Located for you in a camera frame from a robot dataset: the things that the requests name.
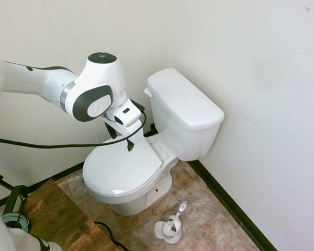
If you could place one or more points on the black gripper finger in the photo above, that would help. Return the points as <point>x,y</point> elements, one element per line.
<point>130,146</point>
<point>112,131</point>

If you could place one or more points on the white toilet brush holder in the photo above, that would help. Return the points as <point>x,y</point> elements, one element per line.
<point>170,236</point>

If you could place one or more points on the black baseboard beside toilet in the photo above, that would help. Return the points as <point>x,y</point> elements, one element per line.
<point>68,171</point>

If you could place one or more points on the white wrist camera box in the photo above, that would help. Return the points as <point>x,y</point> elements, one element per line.
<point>129,111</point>

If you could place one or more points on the white toilet tank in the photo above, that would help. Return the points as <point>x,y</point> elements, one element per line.
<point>188,141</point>

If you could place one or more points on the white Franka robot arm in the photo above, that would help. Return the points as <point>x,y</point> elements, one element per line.
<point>99,75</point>

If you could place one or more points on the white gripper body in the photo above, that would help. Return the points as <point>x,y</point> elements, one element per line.
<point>137,132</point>

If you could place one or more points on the white toilet brush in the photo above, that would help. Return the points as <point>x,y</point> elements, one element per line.
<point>178,217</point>

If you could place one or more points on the black baseboard behind toilet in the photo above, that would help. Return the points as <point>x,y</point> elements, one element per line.
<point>230,198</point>

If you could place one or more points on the white toilet seat lid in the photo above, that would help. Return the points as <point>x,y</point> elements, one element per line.
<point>120,170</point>

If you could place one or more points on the black camera stand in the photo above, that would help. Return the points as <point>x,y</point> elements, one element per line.
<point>14,194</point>

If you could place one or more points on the white toilet bowl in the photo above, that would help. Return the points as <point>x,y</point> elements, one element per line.
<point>136,201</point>

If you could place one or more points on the white toilet tank lid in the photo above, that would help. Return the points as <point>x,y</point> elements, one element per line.
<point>183,99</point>

